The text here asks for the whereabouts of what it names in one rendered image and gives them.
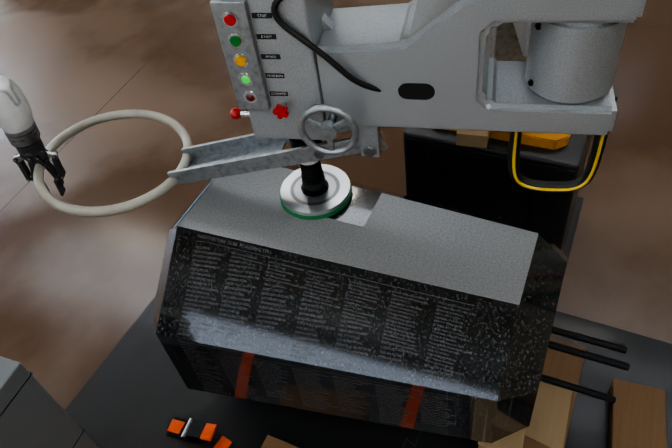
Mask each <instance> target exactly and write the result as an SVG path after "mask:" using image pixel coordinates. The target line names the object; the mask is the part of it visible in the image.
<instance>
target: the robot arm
mask: <svg viewBox="0 0 672 448"><path fill-rule="evenodd" d="M0 128H1V129H2V130H3V132H4V134H5V135H6V137H7V139H8V140H9V142H10V144H11V145H12V146H14V147H15V148H16V149H17V151H18V153H19V154H15V155H14V158H13V161H14V162H15V163H16V164H17V165H18V167H19V168H20V170H21V172H22V173H23V175H24V177H25V178H26V180H27V181H30V180H31V181H33V172H34V167H35V164H41V165H42V166H43V167H45V168H46V170H47V171H48V172H49V173H50V174H51V175H52V176H53V177H54V181H53V182H54V183H55V185H56V187H57V189H58V191H59V193H60V195H61V196H64V193H65V190H66V189H65V187H64V181H63V178H64V176H65V174H66V172H65V170H64V168H63V166H62V164H61V162H60V159H59V157H58V152H57V151H54V152H48V150H47V149H46V148H45V147H44V144H43V142H42V140H41V138H40V135H41V133H40V130H39V128H38V126H37V124H36V122H35V120H34V118H33V115H32V110H31V107H30V105H29V102H28V100H27V99H26V97H25V95H24V93H23V92H22V90H21V89H20V88H19V86H18V85H17V84H16V83H15V82H14V81H13V80H12V79H10V78H9V77H7V76H3V75H0ZM47 156H49V157H50V159H51V160H52V162H53V164H54V165H53V164H52V163H51V162H50V161H49V158H48V157H47ZM23 159H24V160H26V161H27V162H28V165H29V167H30V170H29V168H28V166H27V165H26V163H25V161H24V160H23ZM54 166H55V167H54ZM30 171H31V172H30ZM33 182H34V181H33Z"/></svg>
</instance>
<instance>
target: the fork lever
mask: <svg viewBox="0 0 672 448"><path fill-rule="evenodd" d="M346 131H351V128H350V126H349V125H347V126H345V127H343V128H340V129H338V132H337V133H341V132H346ZM350 139H351V137H350V138H345V139H339V140H334V146H335V148H339V147H342V146H344V145H346V144H347V143H348V142H349V141H350ZM379 140H380V150H382V149H387V143H386V141H385V139H384V136H383V134H382V132H379ZM288 142H289V139H286V138H263V137H256V136H255V135H254V133H252V134H247V135H243V136H238V137H233V138H228V139H223V140H218V141H213V142H208V143H203V144H198V145H193V146H189V147H184V148H182V149H181V151H182V152H183V153H187V154H189V155H190V156H191V157H192V159H191V163H190V165H189V167H188V168H183V169H178V170H173V171H168V173H167V174H168V176H169V177H173V178H175V179H176V180H177V184H176V185H180V184H186V183H191V182H197V181H203V180H209V179H215V178H220V177H226V176H232V175H238V174H243V173H249V172H255V171H261V170H267V169H272V168H278V167H284V166H290V165H296V164H301V163H307V162H313V161H319V160H324V159H330V158H336V157H342V156H348V155H353V154H359V153H361V147H360V139H358V142H357V144H356V145H355V147H354V148H353V149H352V150H350V151H349V152H347V153H344V154H341V155H326V154H322V153H319V152H317V151H315V150H313V149H311V148H310V147H309V146H308V145H307V146H302V147H296V148H291V149H285V150H283V148H284V146H285V144H286V143H288ZM363 153H364V155H365V156H367V157H373V156H374V155H375V154H376V151H375V149H374V147H370V146H367V147H365V148H364V149H363Z"/></svg>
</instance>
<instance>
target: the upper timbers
mask: <svg viewBox="0 0 672 448"><path fill-rule="evenodd" d="M571 397H572V391H571V390H567V389H564V388H561V387H557V386H554V385H551V384H547V383H544V382H540V384H539V388H538V392H537V396H536V401H535V405H534V409H533V413H532V417H531V421H530V425H529V426H528V427H526V429H525V435H526V436H528V437H530V438H532V439H534V440H536V441H538V442H540V443H542V444H544V445H546V446H548V447H550V448H563V446H564V440H565V434H566V428H567V422H568V415H569V409H570V403H571Z"/></svg>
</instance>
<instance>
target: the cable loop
mask: <svg viewBox="0 0 672 448"><path fill-rule="evenodd" d="M608 133H609V131H608V132H607V135H595V136H594V140H593V145H592V149H591V153H590V156H589V159H588V162H587V165H586V168H585V170H584V172H583V173H582V174H581V175H580V176H579V177H578V178H576V179H574V180H570V181H542V180H535V179H530V178H527V177H525V176H523V175H522V174H521V171H520V147H521V139H522V132H510V136H509V145H508V170H509V174H510V177H511V179H512V180H513V182H514V183H515V184H517V185H518V186H520V187H522V188H525V189H528V190H533V191H541V192H572V191H576V190H579V189H582V188H584V187H585V186H587V185H588V184H589V183H590V182H591V181H592V179H593V178H594V176H595V174H596V172H597V170H598V167H599V165H600V162H601V159H602V156H603V152H604V149H605V145H606V141H607V137H608Z"/></svg>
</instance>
